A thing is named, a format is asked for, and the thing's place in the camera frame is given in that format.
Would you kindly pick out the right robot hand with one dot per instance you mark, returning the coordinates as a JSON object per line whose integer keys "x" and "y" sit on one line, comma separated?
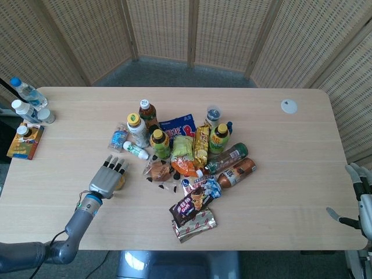
{"x": 365, "y": 209}

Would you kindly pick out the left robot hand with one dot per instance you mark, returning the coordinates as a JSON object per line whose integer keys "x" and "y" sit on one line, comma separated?
{"x": 104, "y": 180}

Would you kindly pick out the round yellow tin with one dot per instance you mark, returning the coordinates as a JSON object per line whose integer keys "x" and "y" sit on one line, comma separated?
{"x": 121, "y": 183}

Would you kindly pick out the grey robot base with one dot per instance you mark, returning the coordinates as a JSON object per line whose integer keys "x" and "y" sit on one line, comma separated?
{"x": 180, "y": 266}

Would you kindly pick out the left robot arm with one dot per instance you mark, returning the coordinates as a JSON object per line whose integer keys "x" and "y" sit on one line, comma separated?
{"x": 72, "y": 226}

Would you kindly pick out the small white green bottle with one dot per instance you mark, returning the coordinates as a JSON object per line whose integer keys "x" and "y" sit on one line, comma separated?
{"x": 135, "y": 149}

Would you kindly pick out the clear bottle blue label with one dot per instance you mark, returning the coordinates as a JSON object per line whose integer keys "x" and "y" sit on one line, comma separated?
{"x": 118, "y": 138}

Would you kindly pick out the bread in clear panda bag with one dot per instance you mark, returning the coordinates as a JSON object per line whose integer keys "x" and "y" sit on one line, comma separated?
{"x": 159, "y": 173}

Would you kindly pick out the white milk drink bottle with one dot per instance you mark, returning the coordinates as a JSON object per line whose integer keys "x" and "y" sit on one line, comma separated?
{"x": 138, "y": 130}

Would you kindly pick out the green lemon tea bottle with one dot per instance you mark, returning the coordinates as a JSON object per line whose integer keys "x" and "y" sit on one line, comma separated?
{"x": 160, "y": 145}
{"x": 219, "y": 139}

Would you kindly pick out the green tea bottle white cap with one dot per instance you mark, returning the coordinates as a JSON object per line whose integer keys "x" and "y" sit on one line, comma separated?
{"x": 147, "y": 113}

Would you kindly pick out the orange snack bag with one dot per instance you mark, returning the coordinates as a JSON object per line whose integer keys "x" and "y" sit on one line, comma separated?
{"x": 186, "y": 167}

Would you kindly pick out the light green snack packet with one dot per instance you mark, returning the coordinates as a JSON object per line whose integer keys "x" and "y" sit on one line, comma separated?
{"x": 182, "y": 148}

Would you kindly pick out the colourful cardboard box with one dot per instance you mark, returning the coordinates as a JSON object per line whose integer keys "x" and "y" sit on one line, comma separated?
{"x": 26, "y": 146}

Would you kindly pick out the clear water bottle white cap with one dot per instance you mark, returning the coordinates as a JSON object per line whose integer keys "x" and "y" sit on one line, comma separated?
{"x": 46, "y": 116}
{"x": 24, "y": 112}

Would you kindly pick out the blue snack bag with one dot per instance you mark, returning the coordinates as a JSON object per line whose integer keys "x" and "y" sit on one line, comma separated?
{"x": 177, "y": 125}

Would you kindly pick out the brown ice cream wrapper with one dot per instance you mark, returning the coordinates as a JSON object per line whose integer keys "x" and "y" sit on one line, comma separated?
{"x": 193, "y": 203}

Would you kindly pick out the small brown bottle white cap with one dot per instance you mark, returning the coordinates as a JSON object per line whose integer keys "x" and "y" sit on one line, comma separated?
{"x": 24, "y": 132}

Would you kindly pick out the gold foil snack packet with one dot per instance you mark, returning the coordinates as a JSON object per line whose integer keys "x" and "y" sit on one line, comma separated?
{"x": 201, "y": 145}

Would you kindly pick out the silver foil red-label pack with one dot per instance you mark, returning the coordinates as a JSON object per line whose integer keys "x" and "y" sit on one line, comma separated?
{"x": 197, "y": 226}

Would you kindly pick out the clear water bottle blue cap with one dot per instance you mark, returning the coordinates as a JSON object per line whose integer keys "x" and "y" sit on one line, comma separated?
{"x": 30, "y": 93}

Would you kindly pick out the jasmine tea bottle dark green label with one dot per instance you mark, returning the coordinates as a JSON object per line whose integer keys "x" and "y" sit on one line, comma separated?
{"x": 229, "y": 157}

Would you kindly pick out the white table grommet cover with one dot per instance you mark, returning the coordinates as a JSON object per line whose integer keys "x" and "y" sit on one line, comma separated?
{"x": 289, "y": 106}

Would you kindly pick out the brown coffee drink bottle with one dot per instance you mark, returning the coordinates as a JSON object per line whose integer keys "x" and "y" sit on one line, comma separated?
{"x": 238, "y": 173}

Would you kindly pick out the wicker folding screen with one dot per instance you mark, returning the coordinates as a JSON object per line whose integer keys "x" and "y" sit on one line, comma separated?
{"x": 162, "y": 29}

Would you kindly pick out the white metal frame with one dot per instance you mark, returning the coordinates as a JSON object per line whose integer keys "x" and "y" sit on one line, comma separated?
{"x": 360, "y": 264}

